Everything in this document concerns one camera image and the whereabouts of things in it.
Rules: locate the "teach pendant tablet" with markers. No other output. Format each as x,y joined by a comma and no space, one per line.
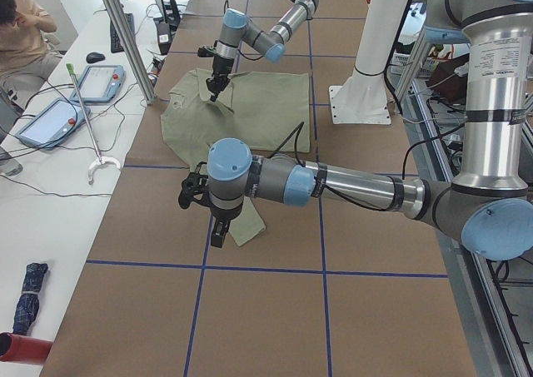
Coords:
100,84
52,126

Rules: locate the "reacher grabber stick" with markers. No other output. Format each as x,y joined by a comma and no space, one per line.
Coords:
101,160

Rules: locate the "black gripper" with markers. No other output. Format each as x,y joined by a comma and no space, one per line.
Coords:
219,67
223,213

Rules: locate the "seated person in beige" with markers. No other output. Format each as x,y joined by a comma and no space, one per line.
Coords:
26,59

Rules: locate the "aluminium frame post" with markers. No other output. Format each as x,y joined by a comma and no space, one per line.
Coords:
127,38

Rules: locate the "olive green long-sleeve shirt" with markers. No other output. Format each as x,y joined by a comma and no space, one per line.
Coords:
243,137

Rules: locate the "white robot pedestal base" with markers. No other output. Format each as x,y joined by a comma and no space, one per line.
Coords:
362,98

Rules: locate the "folded dark blue umbrella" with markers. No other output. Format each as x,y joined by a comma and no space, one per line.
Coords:
28,303

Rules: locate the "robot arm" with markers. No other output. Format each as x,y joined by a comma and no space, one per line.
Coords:
484,207
237,28

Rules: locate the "far teach pendant tablet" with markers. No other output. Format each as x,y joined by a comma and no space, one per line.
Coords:
100,84

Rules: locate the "black computer mouse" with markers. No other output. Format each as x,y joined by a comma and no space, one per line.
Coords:
93,57

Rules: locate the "near teach pendant tablet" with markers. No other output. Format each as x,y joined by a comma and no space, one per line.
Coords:
52,126

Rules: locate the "red cylinder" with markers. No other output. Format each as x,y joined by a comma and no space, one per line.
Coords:
24,349

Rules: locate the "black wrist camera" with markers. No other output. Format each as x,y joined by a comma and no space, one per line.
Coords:
195,189
206,51

